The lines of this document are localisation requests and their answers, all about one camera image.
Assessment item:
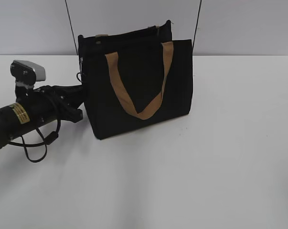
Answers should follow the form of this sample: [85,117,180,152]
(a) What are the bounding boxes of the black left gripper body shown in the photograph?
[27,85,63,130]

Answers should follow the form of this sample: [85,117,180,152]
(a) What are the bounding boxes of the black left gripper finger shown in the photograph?
[60,106,83,123]
[55,85,86,107]

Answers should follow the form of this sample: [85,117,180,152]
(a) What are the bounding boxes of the black tote bag tan handles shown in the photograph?
[77,21,193,140]

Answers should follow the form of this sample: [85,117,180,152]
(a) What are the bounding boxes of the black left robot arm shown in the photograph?
[0,85,85,150]

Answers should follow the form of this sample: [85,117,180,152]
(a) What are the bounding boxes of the thin black line left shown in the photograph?
[64,0,78,55]

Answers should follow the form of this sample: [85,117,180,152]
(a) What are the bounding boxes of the thin black line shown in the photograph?
[64,0,78,55]
[192,0,202,53]

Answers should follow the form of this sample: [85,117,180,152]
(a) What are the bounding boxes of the thin black line right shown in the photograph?
[192,0,202,53]

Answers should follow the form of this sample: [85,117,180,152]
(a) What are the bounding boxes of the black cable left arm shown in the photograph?
[9,95,62,164]

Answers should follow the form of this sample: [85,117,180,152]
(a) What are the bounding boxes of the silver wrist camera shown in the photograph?
[10,60,46,86]

